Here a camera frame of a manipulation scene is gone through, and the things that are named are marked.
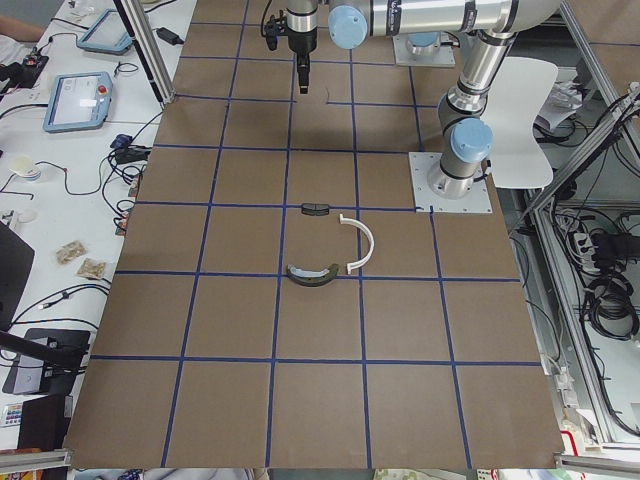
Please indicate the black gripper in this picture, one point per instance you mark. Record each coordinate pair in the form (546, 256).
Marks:
(302, 43)

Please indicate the black power adapter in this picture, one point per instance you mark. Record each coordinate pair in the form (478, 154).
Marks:
(169, 36)

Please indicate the dark grey brake pad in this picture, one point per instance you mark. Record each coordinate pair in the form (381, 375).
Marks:
(315, 209)

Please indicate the white curved plastic arc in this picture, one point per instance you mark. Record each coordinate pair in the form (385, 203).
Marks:
(351, 267)

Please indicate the blue teach pendant far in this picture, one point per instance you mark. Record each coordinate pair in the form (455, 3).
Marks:
(107, 35)

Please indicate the blue teach pendant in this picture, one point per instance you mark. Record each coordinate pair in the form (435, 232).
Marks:
(107, 35)
(78, 102)

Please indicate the dark curved brake shoe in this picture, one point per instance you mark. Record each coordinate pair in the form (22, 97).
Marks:
(309, 278)

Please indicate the blue teach pendant near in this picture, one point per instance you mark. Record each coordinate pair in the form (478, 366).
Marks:
(78, 102)

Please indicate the white plastic chair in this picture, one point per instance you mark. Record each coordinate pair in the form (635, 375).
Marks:
(518, 92)

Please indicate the small bag of parts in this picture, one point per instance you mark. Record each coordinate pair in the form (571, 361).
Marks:
(70, 251)
(92, 269)

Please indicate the white paper cup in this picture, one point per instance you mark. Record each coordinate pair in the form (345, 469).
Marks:
(25, 167)

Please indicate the black monitor stand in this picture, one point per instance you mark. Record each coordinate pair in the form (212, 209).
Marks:
(47, 361)

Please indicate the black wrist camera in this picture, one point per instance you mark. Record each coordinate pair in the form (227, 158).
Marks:
(273, 29)

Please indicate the aluminium frame post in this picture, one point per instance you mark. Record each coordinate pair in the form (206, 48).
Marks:
(139, 29)

